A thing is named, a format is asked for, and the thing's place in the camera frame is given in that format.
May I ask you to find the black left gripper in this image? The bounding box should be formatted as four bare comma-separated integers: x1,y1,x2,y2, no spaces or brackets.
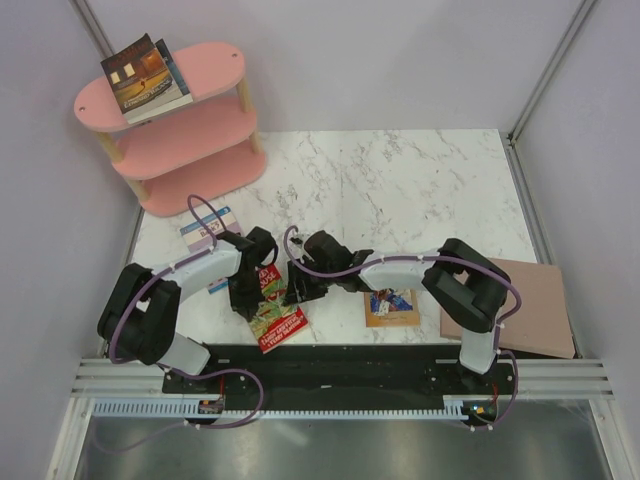
227,271,266,322

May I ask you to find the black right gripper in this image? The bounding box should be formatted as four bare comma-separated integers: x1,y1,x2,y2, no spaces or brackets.
282,258,336,308

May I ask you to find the red Treehouse book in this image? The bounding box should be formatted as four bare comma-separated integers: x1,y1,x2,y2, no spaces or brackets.
249,265,309,354

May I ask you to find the Nineteen Eighty-Four blue book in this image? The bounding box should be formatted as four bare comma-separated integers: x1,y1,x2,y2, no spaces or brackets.
124,39,193,124

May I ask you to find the Edward Tulane brown book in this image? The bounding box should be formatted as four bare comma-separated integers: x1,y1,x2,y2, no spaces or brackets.
101,34,164,114

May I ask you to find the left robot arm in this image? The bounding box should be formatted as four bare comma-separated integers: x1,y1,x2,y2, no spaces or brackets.
97,227,278,393

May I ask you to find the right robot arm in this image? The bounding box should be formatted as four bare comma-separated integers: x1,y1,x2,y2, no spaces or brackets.
283,225,522,394

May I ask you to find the purple dog book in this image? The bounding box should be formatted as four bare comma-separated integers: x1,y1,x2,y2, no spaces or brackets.
180,205,245,295

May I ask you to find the Othello orange book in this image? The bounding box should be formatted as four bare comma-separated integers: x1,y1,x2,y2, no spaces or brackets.
364,289,421,328

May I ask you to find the pink three-tier shelf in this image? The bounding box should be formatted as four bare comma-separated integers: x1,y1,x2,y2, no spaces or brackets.
74,42,266,217

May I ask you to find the brown file folder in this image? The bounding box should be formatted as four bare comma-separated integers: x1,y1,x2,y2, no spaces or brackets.
439,257,576,360

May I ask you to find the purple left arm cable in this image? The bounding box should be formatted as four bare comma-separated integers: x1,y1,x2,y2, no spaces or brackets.
92,194,266,454

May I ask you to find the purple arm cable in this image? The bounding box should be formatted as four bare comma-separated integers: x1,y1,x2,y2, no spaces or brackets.
92,194,266,454
283,225,524,432

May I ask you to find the white cable duct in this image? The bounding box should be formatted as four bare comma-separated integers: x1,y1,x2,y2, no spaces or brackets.
92,398,495,421

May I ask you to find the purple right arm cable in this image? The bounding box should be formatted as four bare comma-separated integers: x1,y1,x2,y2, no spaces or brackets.
283,225,524,432

